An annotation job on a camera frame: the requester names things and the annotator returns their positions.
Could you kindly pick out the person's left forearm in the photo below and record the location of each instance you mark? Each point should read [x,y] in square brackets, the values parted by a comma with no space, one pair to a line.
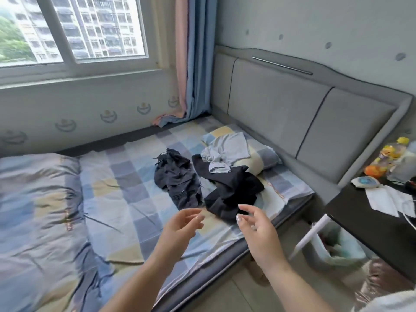
[136,285]

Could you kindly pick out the grey padded headboard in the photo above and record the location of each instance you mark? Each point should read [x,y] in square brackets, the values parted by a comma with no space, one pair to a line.
[276,103]

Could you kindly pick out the clear plastic bag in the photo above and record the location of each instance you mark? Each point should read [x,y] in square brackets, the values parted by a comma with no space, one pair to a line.
[390,282]

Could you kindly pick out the trash bin with bag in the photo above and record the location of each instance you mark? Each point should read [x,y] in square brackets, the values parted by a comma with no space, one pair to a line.
[338,256]

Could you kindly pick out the person's right hand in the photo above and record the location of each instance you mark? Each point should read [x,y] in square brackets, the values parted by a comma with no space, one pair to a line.
[261,238]

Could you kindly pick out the white framed window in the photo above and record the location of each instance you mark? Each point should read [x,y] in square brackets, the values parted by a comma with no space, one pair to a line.
[69,63]

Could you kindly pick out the checkered pillow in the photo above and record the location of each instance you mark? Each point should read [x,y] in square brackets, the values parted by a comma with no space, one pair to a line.
[264,155]

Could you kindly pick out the clear plastic bottle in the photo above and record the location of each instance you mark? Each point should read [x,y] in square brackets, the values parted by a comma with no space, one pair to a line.
[404,167]

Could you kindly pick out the person's left hand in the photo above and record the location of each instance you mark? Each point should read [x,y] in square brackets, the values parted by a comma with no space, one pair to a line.
[175,232]

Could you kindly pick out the blue checkered quilt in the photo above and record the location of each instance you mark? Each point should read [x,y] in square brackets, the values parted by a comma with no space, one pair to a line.
[39,224]

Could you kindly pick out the yellow capped bottle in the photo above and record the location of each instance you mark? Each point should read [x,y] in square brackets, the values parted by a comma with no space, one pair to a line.
[395,149]

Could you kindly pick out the black garment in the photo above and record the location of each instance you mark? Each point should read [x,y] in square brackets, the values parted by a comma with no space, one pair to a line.
[230,191]

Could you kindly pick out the checkered bed sheet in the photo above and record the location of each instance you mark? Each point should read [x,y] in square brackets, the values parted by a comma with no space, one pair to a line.
[130,178]

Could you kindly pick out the black table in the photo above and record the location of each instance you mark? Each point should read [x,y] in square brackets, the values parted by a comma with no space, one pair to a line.
[367,222]

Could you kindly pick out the dark navy garment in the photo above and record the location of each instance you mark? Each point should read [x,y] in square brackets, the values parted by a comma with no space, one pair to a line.
[177,178]

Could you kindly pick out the white table leg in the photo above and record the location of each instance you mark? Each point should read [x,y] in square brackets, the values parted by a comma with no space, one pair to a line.
[312,235]

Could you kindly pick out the grey mattress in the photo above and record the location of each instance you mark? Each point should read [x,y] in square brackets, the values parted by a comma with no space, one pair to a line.
[208,276]

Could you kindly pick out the person's right thumb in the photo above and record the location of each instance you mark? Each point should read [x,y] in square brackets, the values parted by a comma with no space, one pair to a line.
[244,222]

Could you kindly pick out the person's right forearm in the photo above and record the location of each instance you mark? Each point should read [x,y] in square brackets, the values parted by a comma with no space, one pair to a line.
[299,289]

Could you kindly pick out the light grey garment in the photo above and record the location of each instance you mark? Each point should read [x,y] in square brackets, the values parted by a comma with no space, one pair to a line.
[227,147]

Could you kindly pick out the person's left thumb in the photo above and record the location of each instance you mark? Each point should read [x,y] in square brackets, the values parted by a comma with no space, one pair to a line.
[191,211]

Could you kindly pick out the orange drink bottle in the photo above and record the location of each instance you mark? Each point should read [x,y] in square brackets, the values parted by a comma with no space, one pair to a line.
[377,168]

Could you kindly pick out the white tissue paper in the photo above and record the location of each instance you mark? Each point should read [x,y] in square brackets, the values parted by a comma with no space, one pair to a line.
[383,199]

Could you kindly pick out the black object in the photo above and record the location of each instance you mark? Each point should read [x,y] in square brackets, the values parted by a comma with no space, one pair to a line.
[411,187]

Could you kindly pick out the white round device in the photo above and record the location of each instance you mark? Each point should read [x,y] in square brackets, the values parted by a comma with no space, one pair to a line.
[365,182]

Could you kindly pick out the pink and blue curtain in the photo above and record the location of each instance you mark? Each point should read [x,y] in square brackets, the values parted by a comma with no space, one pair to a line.
[196,61]

